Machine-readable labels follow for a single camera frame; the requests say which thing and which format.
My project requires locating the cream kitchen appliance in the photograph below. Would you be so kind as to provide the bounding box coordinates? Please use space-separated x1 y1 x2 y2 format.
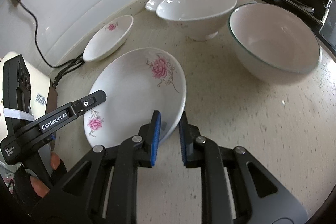
0 51 58 169

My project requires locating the small floral white dish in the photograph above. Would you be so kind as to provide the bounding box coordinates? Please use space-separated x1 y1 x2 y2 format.
83 15 134 62

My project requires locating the white bowl with green rim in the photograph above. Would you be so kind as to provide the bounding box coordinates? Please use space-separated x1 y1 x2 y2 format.
228 3 321 85

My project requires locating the left hand in black glove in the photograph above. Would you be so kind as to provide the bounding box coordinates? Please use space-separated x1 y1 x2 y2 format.
13 153 92 223

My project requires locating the white footed bowl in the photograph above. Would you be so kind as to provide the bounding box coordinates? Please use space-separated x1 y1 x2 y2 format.
156 0 238 42

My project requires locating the black power cable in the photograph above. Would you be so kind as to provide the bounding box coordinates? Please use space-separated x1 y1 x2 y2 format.
11 0 86 88

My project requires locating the black gas stove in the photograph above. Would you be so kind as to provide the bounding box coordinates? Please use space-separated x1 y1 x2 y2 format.
260 0 335 58

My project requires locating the large floral white plate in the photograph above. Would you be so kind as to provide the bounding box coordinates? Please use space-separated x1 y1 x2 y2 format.
84 48 187 148

